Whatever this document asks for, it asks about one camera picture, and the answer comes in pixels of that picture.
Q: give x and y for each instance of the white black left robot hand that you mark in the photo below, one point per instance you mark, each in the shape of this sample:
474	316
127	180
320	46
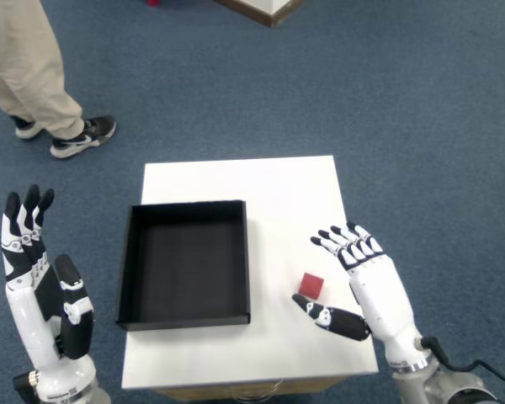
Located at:
25	307

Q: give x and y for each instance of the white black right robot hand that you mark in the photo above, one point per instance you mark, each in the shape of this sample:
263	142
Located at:
379	294

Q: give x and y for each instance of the red cube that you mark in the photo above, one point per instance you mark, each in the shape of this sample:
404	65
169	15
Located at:
311	285

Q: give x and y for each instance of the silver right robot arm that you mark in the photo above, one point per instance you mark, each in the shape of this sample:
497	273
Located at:
416	387

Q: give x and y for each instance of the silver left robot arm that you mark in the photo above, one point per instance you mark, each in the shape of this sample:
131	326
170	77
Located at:
88	397

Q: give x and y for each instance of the black open box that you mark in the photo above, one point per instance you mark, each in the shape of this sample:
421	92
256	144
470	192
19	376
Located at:
185	273

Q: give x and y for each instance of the black left wrist connector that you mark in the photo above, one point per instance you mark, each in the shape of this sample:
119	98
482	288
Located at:
23	385

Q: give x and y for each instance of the white table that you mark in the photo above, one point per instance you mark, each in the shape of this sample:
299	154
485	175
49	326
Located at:
278	202

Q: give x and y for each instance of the black white sneaker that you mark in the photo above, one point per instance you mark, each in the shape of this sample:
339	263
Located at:
99	129
25	131

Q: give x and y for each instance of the beige trousers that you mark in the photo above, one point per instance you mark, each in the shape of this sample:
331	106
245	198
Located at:
21	63

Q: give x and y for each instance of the white furniture with wooden base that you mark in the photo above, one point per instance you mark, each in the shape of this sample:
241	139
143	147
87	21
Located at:
273	6

